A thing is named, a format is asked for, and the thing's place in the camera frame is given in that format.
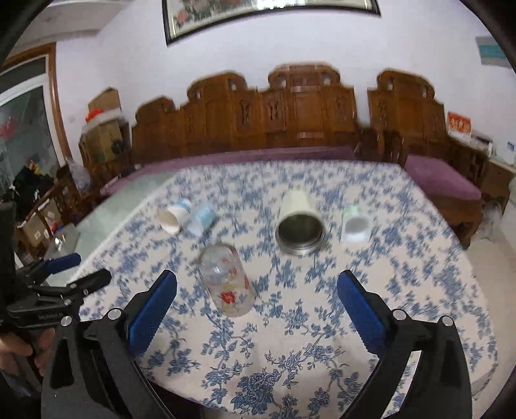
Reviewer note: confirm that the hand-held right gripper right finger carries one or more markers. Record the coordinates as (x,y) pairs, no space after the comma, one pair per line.
(361,312)

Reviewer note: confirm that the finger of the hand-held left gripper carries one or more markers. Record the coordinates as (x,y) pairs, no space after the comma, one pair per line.
(86,282)
(64,262)

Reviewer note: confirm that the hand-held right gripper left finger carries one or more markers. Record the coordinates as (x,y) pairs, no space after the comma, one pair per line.
(154,313)

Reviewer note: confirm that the clear glass cup red flower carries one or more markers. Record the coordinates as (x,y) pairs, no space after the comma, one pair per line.
(227,282)

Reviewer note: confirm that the green white plastic cup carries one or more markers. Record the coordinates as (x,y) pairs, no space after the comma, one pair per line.
(354,226)

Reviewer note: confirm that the white paper cup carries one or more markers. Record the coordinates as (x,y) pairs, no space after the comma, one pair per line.
(171,220)

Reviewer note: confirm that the cream steel cup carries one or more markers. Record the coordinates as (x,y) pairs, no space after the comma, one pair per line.
(300,227)

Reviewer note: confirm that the light blue plastic cup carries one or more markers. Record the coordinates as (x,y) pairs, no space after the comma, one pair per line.
(201,219)

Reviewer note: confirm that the person's left hand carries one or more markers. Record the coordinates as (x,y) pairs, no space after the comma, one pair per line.
(16,348)

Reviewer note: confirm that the open cardboard box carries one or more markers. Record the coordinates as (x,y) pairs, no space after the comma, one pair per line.
(38,229)

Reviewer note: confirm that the wooden chair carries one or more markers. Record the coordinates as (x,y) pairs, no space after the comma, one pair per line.
(66,193)

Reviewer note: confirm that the blue floral tablecloth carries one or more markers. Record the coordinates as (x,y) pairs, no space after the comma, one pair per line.
(290,322)

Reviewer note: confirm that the dark clothes pile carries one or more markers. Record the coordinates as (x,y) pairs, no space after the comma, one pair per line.
(30,179)

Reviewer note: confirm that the large cardboard box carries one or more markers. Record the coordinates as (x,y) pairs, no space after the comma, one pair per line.
(103,139)

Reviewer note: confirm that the square purple seat cushion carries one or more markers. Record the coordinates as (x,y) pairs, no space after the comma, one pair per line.
(439,177)

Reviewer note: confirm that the white plastic bag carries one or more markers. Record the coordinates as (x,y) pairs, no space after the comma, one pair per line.
(492,221)

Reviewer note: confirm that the small cardboard box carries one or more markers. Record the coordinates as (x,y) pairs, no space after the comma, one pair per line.
(105,101)

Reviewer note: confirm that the long purple sofa cushion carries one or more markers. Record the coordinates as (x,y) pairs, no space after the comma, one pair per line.
(225,159)

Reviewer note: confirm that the beige side cabinet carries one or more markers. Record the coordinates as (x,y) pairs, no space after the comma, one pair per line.
(502,181)

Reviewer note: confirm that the carved wooden armchair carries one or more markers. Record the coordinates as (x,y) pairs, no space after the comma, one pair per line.
(407,117)

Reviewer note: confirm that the carved wooden sofa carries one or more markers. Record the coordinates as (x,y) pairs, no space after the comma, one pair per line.
(250,113)

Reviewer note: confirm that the wooden door frame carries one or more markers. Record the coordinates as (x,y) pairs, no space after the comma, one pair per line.
(54,104)

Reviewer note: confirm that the red wall calendar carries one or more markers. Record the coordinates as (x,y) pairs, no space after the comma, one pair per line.
(458,125)

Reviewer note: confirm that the teal wall sign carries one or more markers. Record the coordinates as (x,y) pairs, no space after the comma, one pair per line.
(490,50)

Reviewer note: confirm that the framed wall painting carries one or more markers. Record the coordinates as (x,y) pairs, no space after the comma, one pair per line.
(262,14)

